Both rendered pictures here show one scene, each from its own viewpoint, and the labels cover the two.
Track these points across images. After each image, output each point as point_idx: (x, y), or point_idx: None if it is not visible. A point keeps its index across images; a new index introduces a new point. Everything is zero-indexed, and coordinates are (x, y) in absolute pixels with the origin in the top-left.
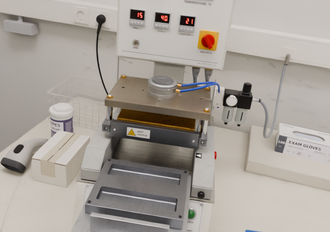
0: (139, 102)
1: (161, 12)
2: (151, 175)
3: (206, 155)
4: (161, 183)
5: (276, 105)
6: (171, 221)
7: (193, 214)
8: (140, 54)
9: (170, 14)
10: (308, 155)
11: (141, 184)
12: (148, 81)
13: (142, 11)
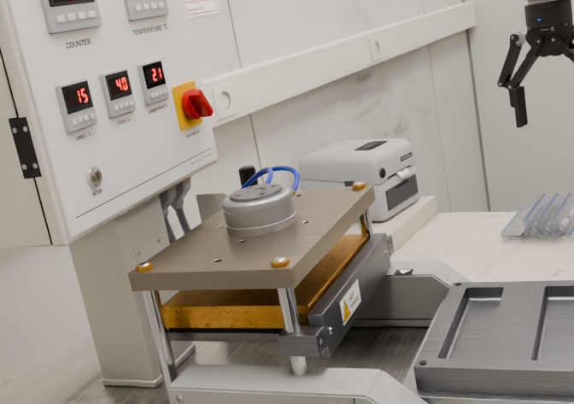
0: (317, 235)
1: (114, 72)
2: (459, 325)
3: (403, 266)
4: (501, 302)
5: None
6: None
7: None
8: (110, 203)
9: (127, 71)
10: None
11: (510, 319)
12: (186, 242)
13: (82, 83)
